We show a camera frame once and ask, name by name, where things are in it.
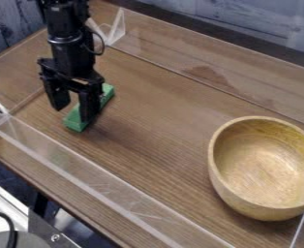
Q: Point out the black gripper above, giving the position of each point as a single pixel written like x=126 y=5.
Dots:
x=68 y=71

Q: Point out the green rectangular block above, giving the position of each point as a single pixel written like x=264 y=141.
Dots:
x=72 y=120

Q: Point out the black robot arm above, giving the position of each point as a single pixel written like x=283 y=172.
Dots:
x=66 y=17

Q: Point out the brown wooden bowl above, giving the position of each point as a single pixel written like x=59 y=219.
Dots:
x=256 y=167

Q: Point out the clear acrylic front barrier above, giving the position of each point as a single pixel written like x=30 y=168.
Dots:
x=107 y=203

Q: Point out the black table leg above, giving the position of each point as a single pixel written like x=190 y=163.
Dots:
x=40 y=205

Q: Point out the clear acrylic corner bracket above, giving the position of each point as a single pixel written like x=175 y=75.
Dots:
x=108 y=33

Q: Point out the grey metal bracket with screw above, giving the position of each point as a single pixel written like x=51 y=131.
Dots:
x=48 y=233

